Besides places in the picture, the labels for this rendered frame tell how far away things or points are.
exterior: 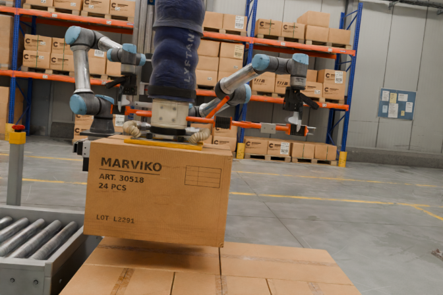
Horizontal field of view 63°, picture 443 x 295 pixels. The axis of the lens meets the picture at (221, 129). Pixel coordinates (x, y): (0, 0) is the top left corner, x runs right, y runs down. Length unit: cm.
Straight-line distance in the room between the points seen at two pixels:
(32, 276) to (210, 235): 71
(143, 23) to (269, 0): 860
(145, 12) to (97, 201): 139
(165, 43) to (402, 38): 1111
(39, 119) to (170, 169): 937
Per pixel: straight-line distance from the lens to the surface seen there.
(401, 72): 1235
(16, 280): 173
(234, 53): 915
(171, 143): 160
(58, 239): 205
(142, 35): 256
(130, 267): 174
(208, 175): 155
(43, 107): 1076
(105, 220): 167
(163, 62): 166
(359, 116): 1166
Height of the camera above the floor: 128
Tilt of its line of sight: 4 degrees down
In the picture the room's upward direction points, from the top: 6 degrees clockwise
